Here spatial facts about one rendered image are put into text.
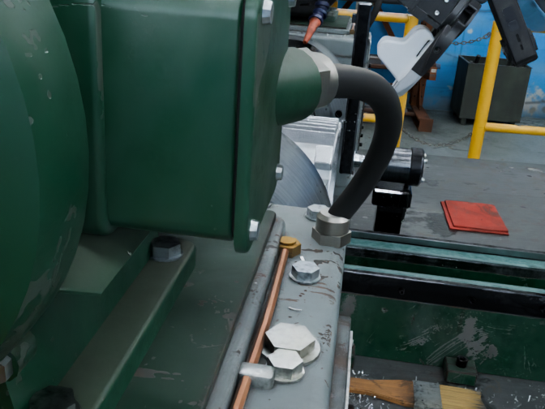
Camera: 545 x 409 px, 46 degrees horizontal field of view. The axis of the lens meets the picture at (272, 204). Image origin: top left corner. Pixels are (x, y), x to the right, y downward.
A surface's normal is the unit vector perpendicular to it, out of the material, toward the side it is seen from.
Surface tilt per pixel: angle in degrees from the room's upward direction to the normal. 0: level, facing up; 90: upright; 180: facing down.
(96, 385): 0
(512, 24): 92
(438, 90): 90
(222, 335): 0
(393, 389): 0
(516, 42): 92
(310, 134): 88
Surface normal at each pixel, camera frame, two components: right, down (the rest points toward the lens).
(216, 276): 0.07, -0.92
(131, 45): -0.14, 0.36
